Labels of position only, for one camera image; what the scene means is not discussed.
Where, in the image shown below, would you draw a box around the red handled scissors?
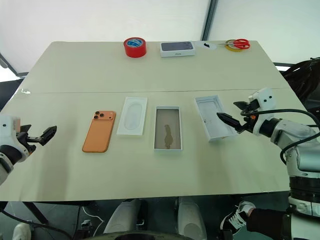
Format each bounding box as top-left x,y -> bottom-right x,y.
218,38 -> 251,50

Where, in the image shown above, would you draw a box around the black and white sneaker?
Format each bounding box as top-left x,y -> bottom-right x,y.
219,200 -> 256,236

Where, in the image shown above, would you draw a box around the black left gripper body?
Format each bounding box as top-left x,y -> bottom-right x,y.
14,131 -> 39,157

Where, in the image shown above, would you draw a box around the orange smartphone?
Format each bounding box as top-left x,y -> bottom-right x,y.
81,109 -> 117,154

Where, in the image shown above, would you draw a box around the yellow tape roll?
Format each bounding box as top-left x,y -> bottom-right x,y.
224,39 -> 243,54

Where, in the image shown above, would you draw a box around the closed white phone box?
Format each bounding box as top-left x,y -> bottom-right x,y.
159,40 -> 197,58

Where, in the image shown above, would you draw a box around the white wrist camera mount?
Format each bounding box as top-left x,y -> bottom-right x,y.
0,114 -> 23,152
248,87 -> 276,111

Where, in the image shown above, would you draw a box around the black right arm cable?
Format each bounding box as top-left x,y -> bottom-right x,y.
241,109 -> 320,166

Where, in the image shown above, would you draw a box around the white card with black mark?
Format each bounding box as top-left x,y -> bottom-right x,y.
195,40 -> 217,52

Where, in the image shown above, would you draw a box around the white plastic tray insert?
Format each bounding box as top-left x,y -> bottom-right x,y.
116,96 -> 149,137

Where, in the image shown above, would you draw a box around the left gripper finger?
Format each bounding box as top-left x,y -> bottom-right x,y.
19,124 -> 33,137
37,125 -> 58,147

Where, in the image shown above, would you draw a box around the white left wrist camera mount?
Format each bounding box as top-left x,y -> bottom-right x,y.
0,114 -> 23,152

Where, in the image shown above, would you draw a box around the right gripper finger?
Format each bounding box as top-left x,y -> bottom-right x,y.
232,100 -> 253,111
216,112 -> 245,134

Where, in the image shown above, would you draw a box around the black floor cable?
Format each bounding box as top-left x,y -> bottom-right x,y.
0,206 -> 74,240

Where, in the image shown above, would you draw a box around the white phone box base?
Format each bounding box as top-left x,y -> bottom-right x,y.
152,105 -> 183,154

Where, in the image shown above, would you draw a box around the white shoe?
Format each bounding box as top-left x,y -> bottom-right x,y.
12,222 -> 32,240

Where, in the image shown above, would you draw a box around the black vertical pole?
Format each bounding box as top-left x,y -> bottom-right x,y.
200,0 -> 217,41

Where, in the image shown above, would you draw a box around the red tape roll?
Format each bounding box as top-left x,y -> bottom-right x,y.
122,37 -> 148,59

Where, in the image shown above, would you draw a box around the white phone box lid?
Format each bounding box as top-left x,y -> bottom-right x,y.
194,94 -> 239,143

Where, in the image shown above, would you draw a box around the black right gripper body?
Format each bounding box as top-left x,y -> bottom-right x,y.
240,99 -> 261,133

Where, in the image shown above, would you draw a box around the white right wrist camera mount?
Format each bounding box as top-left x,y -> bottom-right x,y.
248,87 -> 276,111

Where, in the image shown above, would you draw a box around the dark metal frame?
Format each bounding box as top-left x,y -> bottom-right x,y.
0,51 -> 30,83

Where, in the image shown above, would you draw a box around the black table leg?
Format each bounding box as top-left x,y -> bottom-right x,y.
23,201 -> 50,225

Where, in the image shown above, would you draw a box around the white floor cable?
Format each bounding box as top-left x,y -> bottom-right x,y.
81,205 -> 105,224

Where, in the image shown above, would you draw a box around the white rounded robot leg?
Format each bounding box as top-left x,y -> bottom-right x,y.
177,196 -> 208,240
103,198 -> 142,235

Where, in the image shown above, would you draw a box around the black trouser leg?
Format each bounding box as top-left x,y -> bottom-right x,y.
245,208 -> 291,234

